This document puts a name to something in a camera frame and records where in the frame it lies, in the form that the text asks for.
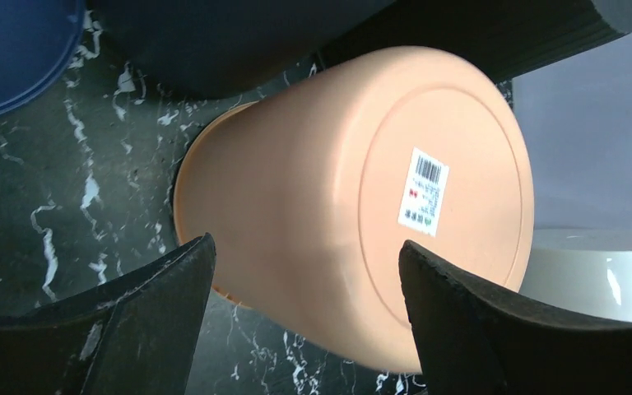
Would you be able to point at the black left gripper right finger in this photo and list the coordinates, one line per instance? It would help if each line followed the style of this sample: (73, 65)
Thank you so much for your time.
(475, 337)

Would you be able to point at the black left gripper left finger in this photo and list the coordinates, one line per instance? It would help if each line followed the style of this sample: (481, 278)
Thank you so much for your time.
(136, 334)

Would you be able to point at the orange plastic bucket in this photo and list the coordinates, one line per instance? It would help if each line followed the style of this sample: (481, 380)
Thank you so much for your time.
(311, 193)

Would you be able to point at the dark navy plastic bucket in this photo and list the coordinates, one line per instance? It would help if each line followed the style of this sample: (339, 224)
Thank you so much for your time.
(218, 48)

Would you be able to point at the black ribbed plastic bucket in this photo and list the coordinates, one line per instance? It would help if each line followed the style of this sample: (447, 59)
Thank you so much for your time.
(504, 38)

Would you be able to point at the light blue plastic bucket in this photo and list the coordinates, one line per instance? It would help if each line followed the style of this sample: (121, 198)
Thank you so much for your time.
(37, 42)

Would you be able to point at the white orange lidded bin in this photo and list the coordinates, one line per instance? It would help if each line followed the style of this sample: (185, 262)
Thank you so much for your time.
(582, 270)

